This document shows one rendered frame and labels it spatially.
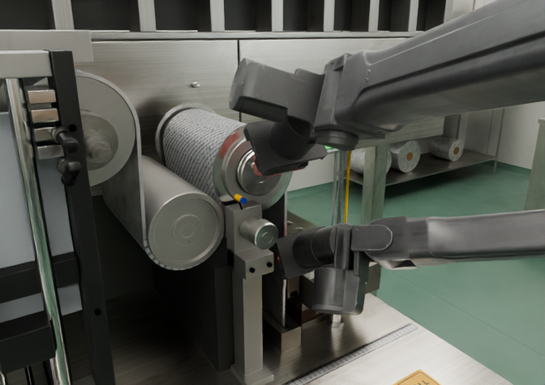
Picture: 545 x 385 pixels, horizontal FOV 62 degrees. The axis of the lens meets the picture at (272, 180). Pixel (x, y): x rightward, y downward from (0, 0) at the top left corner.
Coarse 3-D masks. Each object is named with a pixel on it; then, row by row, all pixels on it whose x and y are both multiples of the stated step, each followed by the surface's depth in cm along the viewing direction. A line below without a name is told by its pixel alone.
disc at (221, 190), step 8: (240, 128) 68; (232, 136) 68; (240, 136) 69; (224, 144) 67; (232, 144) 68; (224, 152) 68; (216, 160) 67; (224, 160) 68; (216, 168) 68; (216, 176) 68; (288, 176) 76; (216, 184) 68; (224, 184) 69; (288, 184) 76; (216, 192) 69; (224, 192) 70; (280, 192) 75; (224, 200) 70; (232, 200) 71; (272, 200) 75; (264, 208) 75
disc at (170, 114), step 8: (184, 104) 89; (192, 104) 90; (200, 104) 91; (168, 112) 88; (176, 112) 88; (168, 120) 88; (160, 128) 88; (160, 136) 88; (160, 144) 88; (160, 152) 89
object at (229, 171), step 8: (240, 144) 68; (248, 144) 69; (232, 152) 68; (240, 152) 68; (232, 160) 68; (224, 168) 68; (232, 168) 68; (224, 176) 68; (232, 176) 69; (232, 184) 69; (280, 184) 74; (232, 192) 69; (240, 192) 70; (272, 192) 74; (248, 200) 71; (256, 200) 72; (264, 200) 73
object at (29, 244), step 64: (0, 64) 39; (64, 64) 41; (0, 128) 43; (64, 128) 42; (0, 192) 44; (64, 192) 47; (0, 256) 46; (64, 256) 48; (0, 320) 47; (0, 384) 46; (64, 384) 50
